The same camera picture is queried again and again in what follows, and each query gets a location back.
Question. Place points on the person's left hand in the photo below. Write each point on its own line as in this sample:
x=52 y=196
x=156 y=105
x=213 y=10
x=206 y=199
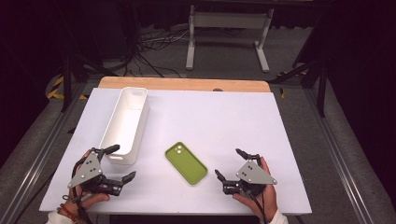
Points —
x=93 y=199

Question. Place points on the wooden table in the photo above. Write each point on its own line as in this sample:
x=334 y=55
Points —
x=186 y=84

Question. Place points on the aluminium floor rail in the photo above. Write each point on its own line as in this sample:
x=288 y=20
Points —
x=34 y=161
x=339 y=161

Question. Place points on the white metal stand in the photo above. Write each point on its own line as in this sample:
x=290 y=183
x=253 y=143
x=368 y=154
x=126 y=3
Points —
x=229 y=20

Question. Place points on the black metal stand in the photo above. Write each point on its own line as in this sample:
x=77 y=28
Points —
x=322 y=90
x=66 y=81

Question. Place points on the white plastic bin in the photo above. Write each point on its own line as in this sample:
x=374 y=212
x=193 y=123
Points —
x=124 y=124

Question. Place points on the green phone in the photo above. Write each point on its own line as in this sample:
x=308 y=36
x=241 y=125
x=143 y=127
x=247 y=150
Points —
x=186 y=163

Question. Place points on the person's right hand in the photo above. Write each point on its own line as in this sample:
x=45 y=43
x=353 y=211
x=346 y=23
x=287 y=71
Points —
x=269 y=199

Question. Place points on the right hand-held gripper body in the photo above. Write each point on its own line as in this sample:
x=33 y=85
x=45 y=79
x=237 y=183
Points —
x=253 y=175

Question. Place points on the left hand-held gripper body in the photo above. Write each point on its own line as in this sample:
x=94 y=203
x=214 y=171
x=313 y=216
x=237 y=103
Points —
x=88 y=169

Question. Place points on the yellow black floor tape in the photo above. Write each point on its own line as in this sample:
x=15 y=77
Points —
x=56 y=90

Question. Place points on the white board sheet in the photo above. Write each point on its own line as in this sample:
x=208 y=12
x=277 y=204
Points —
x=202 y=124

